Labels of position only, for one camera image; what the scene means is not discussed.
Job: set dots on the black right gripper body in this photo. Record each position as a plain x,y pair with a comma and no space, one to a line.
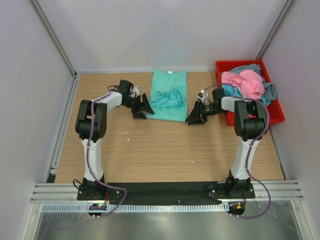
205,111

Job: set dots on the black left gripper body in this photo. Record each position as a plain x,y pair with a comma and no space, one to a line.
134,103

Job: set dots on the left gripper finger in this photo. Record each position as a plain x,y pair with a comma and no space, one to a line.
139,115
145,105

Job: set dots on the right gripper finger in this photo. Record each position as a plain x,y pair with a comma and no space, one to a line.
198,121
194,114

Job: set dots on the teal green t shirt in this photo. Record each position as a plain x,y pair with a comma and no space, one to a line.
168,96

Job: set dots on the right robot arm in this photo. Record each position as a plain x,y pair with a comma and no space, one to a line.
251,122

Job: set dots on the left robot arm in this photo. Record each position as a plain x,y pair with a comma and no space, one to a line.
91,127

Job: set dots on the pink t shirt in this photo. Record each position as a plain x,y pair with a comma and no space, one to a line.
248,81

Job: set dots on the grey t shirt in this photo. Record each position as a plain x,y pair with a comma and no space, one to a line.
270,92

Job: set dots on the red plastic bin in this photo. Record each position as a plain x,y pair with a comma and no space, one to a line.
274,108

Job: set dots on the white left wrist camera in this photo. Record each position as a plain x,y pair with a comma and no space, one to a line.
135,91

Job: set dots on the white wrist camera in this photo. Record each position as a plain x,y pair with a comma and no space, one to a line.
135,91
203,97

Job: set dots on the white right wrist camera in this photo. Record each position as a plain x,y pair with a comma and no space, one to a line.
203,97

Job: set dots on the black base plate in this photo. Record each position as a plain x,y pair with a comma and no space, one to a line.
165,193

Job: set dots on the left aluminium corner post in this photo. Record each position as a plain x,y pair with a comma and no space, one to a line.
52,35

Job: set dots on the aluminium corner post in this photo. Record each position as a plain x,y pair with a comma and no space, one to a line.
280,19
52,35

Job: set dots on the aluminium frame rail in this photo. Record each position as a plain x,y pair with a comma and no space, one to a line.
54,193

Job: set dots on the right aluminium corner post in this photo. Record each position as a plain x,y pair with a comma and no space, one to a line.
280,19

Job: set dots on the slotted cable duct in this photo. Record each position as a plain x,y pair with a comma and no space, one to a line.
98,207

